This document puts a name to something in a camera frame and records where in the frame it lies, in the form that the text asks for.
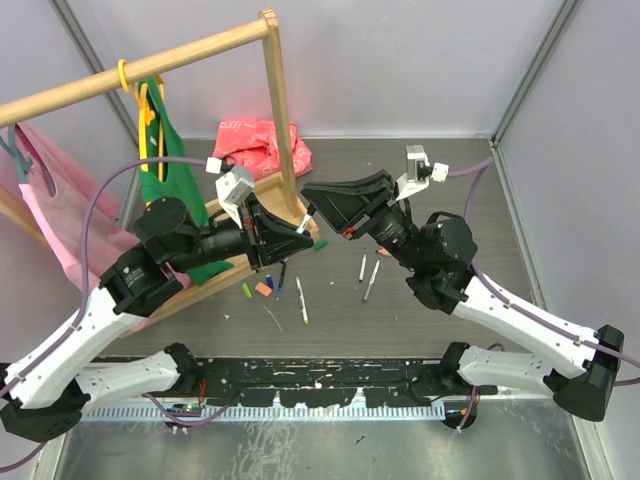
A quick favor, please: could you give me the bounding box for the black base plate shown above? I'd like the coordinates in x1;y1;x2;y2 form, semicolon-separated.
142;355;481;407

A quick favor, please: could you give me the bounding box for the white cable duct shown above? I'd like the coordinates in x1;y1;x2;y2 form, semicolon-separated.
83;397;446;422

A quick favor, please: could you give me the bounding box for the blue pen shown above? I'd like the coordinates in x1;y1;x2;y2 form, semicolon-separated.
276;259;288;301

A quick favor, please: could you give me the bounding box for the yellow plastic hanger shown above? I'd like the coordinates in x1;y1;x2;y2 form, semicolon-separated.
117;59;164;160

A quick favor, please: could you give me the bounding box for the short white pen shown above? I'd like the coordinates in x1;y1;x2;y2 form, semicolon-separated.
358;253;367;283

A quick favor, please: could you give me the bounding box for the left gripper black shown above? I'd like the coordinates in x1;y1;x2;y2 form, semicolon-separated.
168;188;312;271

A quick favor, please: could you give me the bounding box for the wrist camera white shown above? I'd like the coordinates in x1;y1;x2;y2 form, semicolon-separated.
215;165;255;227
396;145;449;201

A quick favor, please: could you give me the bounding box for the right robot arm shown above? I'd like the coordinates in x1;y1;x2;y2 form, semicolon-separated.
301;170;624;422

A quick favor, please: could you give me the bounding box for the long white green pen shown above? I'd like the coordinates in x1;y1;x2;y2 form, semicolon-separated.
362;258;381;304

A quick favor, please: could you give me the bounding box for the white pen black tip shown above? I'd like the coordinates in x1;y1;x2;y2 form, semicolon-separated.
296;214;313;234

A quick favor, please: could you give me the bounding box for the green tank top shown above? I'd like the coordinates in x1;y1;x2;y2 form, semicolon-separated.
135;76;235;287

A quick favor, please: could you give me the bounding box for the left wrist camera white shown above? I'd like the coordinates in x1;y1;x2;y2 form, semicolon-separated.
215;165;255;227

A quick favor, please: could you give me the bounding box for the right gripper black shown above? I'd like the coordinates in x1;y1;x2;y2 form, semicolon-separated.
294;172;422;273

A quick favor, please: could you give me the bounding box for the white pen green tip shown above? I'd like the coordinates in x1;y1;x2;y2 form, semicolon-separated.
296;276;309;325

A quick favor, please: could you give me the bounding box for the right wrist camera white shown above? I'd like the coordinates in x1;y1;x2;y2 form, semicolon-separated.
396;145;449;201

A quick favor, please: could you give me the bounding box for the grey blue hanger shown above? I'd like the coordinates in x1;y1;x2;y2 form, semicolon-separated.
1;124;57;197

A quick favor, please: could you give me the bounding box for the orange eraser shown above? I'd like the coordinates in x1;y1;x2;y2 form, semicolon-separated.
255;282;273;297

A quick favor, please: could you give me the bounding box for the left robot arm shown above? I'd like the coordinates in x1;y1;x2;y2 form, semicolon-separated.
1;195;314;443

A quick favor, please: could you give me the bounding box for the pink shirt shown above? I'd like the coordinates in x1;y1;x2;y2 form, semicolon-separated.
1;123;138;288

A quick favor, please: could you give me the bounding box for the red patterned cloth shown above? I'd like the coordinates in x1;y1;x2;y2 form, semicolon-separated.
211;117;312;180

